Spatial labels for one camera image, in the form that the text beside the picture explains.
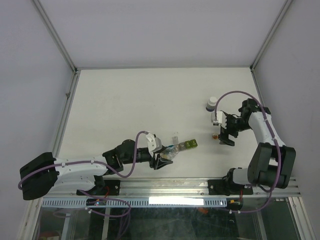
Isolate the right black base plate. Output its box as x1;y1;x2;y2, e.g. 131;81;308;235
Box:
207;179;254;196

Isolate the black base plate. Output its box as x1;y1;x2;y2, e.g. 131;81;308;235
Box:
207;179;254;196
84;179;121;196

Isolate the aluminium mounting rail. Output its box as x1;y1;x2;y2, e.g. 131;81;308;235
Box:
31;176;300;199

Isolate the white pill bottle blue label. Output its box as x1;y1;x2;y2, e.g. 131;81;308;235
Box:
205;96;218;112

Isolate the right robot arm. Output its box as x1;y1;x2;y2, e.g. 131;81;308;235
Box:
215;98;296;196

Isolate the green pill box SUN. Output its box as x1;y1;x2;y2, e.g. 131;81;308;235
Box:
184;141;193;149

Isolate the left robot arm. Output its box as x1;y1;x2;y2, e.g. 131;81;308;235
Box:
18;139;173;201

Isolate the clear pill box SAT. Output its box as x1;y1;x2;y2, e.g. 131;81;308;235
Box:
179;142;187;151

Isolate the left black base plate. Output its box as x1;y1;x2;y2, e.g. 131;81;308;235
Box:
84;179;121;196

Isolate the clear pill jar gold lid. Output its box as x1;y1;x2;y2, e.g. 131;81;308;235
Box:
160;145;180;160

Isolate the grey slotted cable duct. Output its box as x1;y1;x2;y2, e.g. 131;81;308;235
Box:
42;197;227;209

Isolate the green pill box THUR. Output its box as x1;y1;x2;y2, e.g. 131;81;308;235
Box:
189;139;198;148

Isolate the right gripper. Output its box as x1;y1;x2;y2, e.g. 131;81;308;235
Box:
218;113;251;146

